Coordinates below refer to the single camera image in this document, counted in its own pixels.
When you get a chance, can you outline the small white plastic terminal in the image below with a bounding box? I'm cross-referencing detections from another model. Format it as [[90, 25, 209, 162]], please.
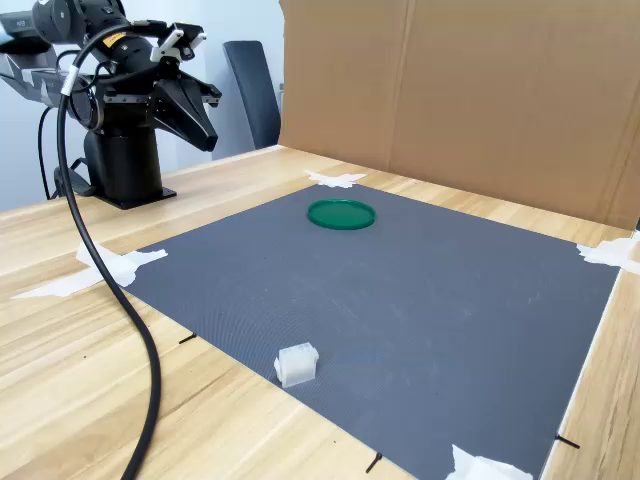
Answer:
[[273, 342, 320, 389]]

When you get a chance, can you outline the round green lid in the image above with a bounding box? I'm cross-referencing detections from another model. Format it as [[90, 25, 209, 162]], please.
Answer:
[[306, 198, 377, 232]]

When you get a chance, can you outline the dark grey chair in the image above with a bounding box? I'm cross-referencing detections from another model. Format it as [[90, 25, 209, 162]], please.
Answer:
[[222, 39, 282, 151]]

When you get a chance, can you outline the white tape corner patch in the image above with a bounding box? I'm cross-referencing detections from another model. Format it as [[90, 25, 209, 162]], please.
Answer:
[[303, 168, 369, 190], [9, 241, 170, 301], [444, 443, 535, 480], [575, 234, 640, 276]]

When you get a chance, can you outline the dark grey mat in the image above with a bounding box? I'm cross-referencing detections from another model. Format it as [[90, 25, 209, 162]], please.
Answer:
[[122, 183, 623, 480]]

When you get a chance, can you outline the brown cardboard partition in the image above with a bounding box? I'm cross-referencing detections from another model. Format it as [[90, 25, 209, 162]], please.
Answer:
[[277, 0, 640, 231]]

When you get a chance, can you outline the thin black hanging cable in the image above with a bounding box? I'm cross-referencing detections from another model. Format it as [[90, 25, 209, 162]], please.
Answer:
[[38, 104, 57, 201]]

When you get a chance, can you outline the thick black camera cable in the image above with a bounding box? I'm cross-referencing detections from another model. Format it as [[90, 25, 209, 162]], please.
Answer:
[[56, 19, 164, 480]]

